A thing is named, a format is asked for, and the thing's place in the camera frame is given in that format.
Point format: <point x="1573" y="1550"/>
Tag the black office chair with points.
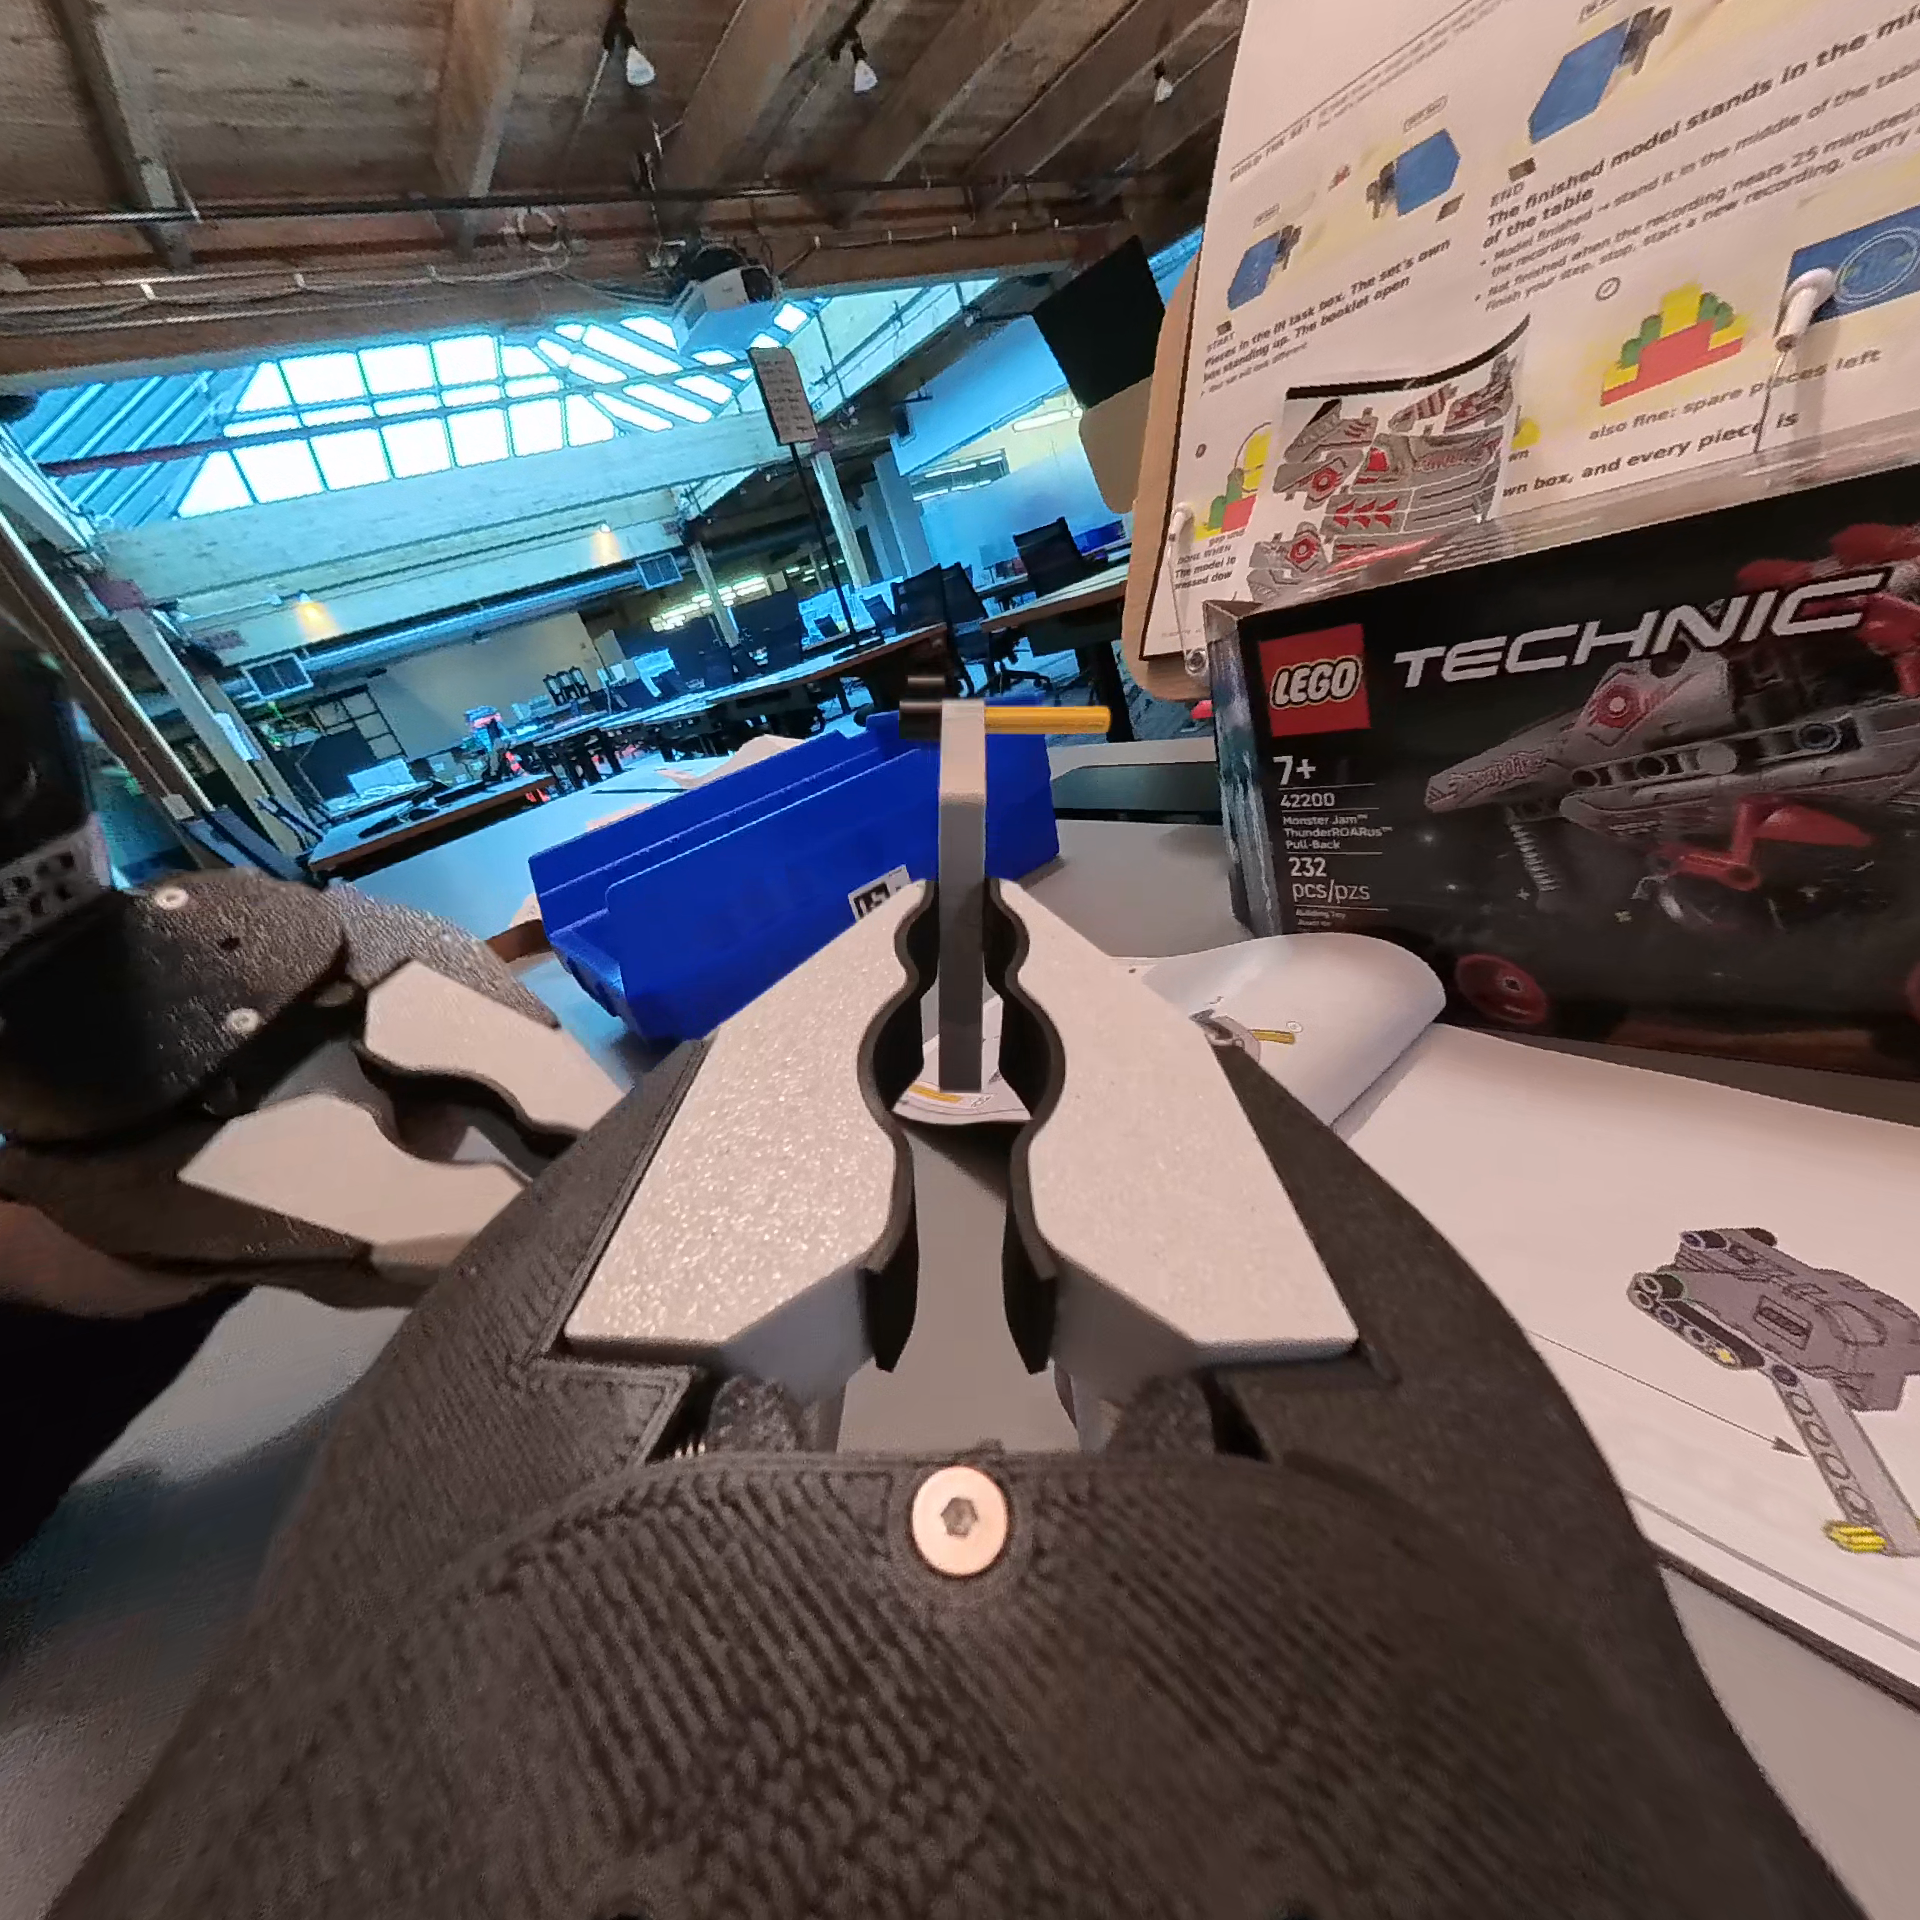
<point x="937" y="612"/>

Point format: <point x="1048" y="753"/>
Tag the blue plastic bin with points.
<point x="718" y="915"/>

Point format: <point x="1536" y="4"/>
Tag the printed instruction sheet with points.
<point x="1651" y="226"/>

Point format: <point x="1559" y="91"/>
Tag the black and tan board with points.
<point x="1110" y="315"/>

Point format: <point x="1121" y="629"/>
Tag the grey angled toy beam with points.
<point x="963" y="840"/>

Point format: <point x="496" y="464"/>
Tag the ceiling projector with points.
<point x="727" y="287"/>

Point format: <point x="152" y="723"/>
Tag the black angled toy beam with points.
<point x="929" y="723"/>

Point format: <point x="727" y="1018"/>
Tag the black toy set box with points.
<point x="1573" y="840"/>

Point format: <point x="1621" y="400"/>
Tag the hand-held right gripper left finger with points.
<point x="750" y="1189"/>

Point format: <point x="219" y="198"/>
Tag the long wooden table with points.
<point x="439" y="822"/>

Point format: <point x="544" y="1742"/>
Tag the white sheet pin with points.
<point x="1185" y="515"/>
<point x="1806" y="294"/>

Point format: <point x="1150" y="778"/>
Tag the grey desk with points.
<point x="1137" y="903"/>

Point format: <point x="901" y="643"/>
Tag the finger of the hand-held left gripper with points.
<point x="479" y="1039"/>
<point x="360" y="1189"/>

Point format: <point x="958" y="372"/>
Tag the toy sticker sheet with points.
<point x="1398" y="480"/>

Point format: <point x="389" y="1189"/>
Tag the open instruction booklet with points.
<point x="1573" y="1277"/>

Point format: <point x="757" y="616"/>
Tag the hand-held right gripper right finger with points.
<point x="1169" y="1189"/>

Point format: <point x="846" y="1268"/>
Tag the sign on pole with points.
<point x="783" y="398"/>

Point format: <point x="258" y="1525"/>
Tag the yellow toy axle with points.
<point x="1052" y="723"/>

